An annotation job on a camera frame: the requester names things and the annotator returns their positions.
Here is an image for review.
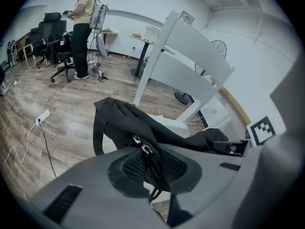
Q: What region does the white wood-edged desk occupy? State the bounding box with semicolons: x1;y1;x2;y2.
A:
202;86;252;130

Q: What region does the black cable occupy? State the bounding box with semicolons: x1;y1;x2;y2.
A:
39;124;58;179

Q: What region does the white box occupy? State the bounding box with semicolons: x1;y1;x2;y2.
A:
145;25;160;43

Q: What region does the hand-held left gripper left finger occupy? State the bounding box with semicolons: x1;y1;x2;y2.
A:
30;146;172;229

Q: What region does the grey wall electrical panel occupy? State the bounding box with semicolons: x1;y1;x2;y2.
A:
180;10;196;25

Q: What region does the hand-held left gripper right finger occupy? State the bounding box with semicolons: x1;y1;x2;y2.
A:
157;144;250;229

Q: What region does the grey device with cables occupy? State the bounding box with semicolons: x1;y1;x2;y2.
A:
95;69;108;83

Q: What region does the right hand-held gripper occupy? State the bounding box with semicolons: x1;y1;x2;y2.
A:
213;56;305;229

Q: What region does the grey hanging device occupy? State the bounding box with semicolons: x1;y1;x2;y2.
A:
94;31;108;57

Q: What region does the wooden desk black pedestal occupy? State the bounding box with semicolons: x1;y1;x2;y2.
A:
129;33;176;78

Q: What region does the black office chair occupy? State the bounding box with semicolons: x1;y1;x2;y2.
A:
29;27;48;69
38;12;77;83

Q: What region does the white table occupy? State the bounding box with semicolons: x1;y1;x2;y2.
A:
11;44;33;62

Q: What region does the black backpack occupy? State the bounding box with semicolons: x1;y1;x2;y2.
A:
93;97;231;227

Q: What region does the black standing fan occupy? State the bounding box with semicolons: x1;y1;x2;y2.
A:
174;40;228;105

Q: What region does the metal rack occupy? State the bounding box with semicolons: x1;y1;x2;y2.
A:
6;40;19;67

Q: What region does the white cable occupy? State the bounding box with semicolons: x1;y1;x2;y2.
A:
4;122;37;175

